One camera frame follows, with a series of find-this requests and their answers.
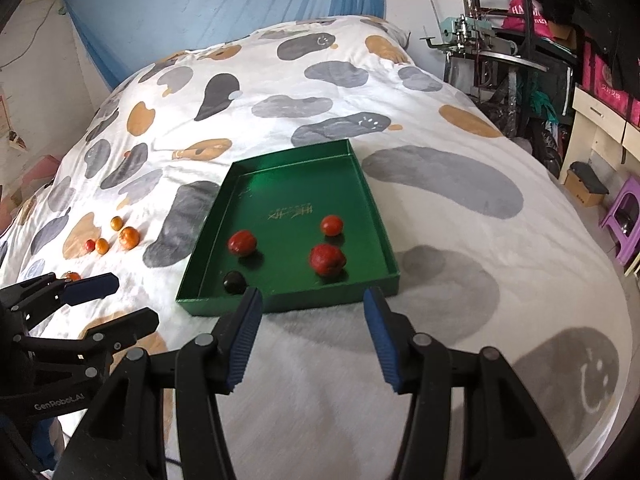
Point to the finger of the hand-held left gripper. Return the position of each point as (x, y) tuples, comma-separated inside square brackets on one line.
[(127, 327), (92, 286)]

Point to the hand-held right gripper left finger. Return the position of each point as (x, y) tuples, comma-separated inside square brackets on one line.
[(245, 340)]

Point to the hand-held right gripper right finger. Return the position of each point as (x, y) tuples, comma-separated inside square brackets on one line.
[(382, 340)]

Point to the small red tomato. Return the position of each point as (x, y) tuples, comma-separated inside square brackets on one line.
[(90, 245)]

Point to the small orange tangerine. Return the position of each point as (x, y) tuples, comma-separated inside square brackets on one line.
[(116, 223), (102, 245)]

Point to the dark purple plum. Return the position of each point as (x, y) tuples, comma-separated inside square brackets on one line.
[(234, 281)]

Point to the large orange tangerine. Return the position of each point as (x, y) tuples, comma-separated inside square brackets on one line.
[(129, 237)]

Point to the green shallow tray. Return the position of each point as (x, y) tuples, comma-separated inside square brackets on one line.
[(285, 270)]

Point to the bright red tomato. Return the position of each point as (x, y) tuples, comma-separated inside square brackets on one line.
[(331, 225)]

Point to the pink bed sheet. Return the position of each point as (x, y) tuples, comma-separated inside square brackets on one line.
[(40, 170)]

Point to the white spotted printed blanket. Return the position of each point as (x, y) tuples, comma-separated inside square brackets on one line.
[(450, 220)]

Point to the black topped box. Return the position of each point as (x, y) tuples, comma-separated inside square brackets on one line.
[(585, 187)]

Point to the purple plastic stool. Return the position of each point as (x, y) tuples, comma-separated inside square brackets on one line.
[(622, 220)]

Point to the blue mosquito net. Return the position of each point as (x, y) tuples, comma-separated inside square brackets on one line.
[(200, 5)]

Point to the wooden cabinet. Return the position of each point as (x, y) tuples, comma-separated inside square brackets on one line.
[(600, 125)]

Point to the sewing machine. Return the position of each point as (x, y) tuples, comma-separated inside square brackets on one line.
[(465, 30)]

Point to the black metal rack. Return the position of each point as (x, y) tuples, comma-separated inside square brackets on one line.
[(526, 42)]

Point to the pink storage box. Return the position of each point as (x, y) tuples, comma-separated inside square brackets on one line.
[(607, 77)]

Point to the cardboard box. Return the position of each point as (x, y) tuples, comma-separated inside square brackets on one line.
[(562, 35)]

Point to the pink bag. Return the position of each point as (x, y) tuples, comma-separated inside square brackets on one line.
[(525, 10)]

